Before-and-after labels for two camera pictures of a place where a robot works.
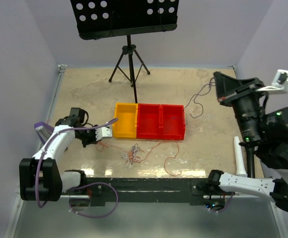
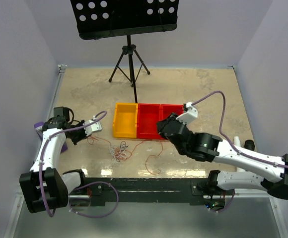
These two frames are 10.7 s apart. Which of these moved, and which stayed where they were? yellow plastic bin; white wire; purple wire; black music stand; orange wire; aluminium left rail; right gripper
Moved: right gripper; purple wire; white wire; orange wire
Stayed: yellow plastic bin; aluminium left rail; black music stand
